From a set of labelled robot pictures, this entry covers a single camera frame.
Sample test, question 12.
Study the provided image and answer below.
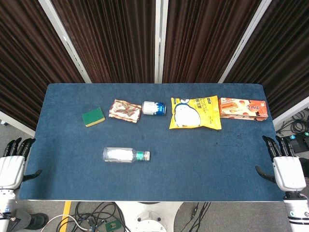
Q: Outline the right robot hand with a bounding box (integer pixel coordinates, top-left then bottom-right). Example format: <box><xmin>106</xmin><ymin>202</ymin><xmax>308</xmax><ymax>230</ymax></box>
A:
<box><xmin>255</xmin><ymin>135</ymin><xmax>307</xmax><ymax>193</ymax></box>

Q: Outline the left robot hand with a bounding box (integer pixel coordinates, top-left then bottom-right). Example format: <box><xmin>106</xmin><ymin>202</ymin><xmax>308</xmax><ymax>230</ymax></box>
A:
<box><xmin>0</xmin><ymin>137</ymin><xmax>43</xmax><ymax>190</ymax></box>

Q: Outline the clear plastic bottle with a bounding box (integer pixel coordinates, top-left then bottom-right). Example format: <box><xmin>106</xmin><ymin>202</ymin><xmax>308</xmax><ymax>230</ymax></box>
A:
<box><xmin>103</xmin><ymin>146</ymin><xmax>145</xmax><ymax>164</ymax></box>

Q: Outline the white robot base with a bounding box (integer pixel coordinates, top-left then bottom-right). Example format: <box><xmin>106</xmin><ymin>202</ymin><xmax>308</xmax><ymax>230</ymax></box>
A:
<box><xmin>115</xmin><ymin>201</ymin><xmax>184</xmax><ymax>232</ymax></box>

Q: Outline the black power strip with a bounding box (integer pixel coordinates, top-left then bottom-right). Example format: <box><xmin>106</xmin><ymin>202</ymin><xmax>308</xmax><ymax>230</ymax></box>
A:
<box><xmin>277</xmin><ymin>134</ymin><xmax>309</xmax><ymax>153</ymax></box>

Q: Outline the orange snack box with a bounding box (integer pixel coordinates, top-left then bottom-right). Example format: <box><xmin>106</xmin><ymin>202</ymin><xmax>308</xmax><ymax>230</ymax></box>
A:
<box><xmin>218</xmin><ymin>97</ymin><xmax>268</xmax><ymax>121</ymax></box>

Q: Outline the green yellow sponge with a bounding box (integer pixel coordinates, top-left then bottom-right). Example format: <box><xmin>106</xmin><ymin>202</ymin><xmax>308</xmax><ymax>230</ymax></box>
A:
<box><xmin>81</xmin><ymin>107</ymin><xmax>106</xmax><ymax>128</ymax></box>

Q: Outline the brown pleated curtain panel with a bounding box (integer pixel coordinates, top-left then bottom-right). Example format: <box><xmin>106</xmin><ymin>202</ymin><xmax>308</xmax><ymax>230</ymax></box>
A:
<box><xmin>50</xmin><ymin>0</ymin><xmax>157</xmax><ymax>84</ymax></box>
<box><xmin>224</xmin><ymin>0</ymin><xmax>309</xmax><ymax>119</ymax></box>
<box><xmin>0</xmin><ymin>0</ymin><xmax>85</xmax><ymax>131</ymax></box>
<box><xmin>162</xmin><ymin>0</ymin><xmax>263</xmax><ymax>84</ymax></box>

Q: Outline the yellow snack bag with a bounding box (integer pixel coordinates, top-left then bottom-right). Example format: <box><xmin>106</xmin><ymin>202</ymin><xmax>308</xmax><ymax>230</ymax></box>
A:
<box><xmin>169</xmin><ymin>95</ymin><xmax>222</xmax><ymax>131</ymax></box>

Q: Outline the green circuit board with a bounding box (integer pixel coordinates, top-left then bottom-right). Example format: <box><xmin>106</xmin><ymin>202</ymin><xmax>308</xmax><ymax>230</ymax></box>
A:
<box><xmin>105</xmin><ymin>220</ymin><xmax>121</xmax><ymax>232</ymax></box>

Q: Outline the crumpled red patterned paper wrapper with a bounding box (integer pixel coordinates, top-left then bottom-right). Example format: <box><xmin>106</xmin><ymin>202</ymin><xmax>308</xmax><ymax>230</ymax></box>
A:
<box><xmin>108</xmin><ymin>98</ymin><xmax>142</xmax><ymax>123</ymax></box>

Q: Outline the blue table cloth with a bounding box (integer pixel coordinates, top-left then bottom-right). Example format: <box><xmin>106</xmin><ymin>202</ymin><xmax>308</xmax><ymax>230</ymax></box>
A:
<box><xmin>18</xmin><ymin>83</ymin><xmax>284</xmax><ymax>201</ymax></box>

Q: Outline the blue white drink can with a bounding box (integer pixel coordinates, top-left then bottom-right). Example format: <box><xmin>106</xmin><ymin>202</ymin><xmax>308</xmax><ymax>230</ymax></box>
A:
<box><xmin>141</xmin><ymin>101</ymin><xmax>167</xmax><ymax>116</ymax></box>

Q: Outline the white floor cable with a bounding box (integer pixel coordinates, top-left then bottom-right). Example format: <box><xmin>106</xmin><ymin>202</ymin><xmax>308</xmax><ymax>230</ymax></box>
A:
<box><xmin>47</xmin><ymin>214</ymin><xmax>91</xmax><ymax>230</ymax></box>

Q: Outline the black floor cable bundle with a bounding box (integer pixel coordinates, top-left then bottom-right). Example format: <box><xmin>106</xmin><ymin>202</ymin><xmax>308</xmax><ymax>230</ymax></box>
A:
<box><xmin>70</xmin><ymin>202</ymin><xmax>136</xmax><ymax>232</ymax></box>

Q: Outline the white partition post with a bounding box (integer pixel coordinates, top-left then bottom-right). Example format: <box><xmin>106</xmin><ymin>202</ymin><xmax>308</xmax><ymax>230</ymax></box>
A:
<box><xmin>38</xmin><ymin>0</ymin><xmax>92</xmax><ymax>84</ymax></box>
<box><xmin>217</xmin><ymin>0</ymin><xmax>276</xmax><ymax>84</ymax></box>
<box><xmin>154</xmin><ymin>0</ymin><xmax>169</xmax><ymax>84</ymax></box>

